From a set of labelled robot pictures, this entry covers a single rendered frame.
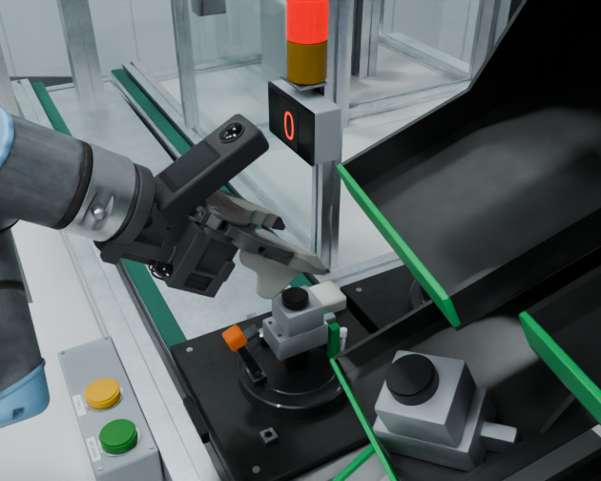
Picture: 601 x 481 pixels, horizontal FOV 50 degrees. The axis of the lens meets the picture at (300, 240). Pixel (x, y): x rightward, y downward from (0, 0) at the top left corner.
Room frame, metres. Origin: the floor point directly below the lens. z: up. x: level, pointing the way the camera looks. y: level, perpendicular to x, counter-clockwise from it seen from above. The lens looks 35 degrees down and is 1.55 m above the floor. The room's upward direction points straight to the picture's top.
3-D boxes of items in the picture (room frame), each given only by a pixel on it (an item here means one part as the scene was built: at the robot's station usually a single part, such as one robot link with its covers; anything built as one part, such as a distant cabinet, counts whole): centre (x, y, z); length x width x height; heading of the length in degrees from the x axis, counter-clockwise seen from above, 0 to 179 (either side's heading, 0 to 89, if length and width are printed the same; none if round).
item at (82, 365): (0.52, 0.24, 0.93); 0.21 x 0.07 x 0.06; 28
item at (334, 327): (0.56, -0.04, 1.01); 0.01 x 0.01 x 0.05; 28
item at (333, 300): (0.68, -0.03, 0.97); 0.05 x 0.05 x 0.04; 28
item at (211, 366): (0.55, 0.01, 0.96); 0.24 x 0.24 x 0.02; 28
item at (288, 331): (0.55, 0.00, 1.06); 0.08 x 0.04 x 0.07; 118
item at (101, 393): (0.52, 0.24, 0.96); 0.04 x 0.04 x 0.02
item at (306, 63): (0.77, -0.01, 1.28); 0.05 x 0.05 x 0.05
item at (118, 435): (0.46, 0.20, 0.96); 0.04 x 0.04 x 0.02
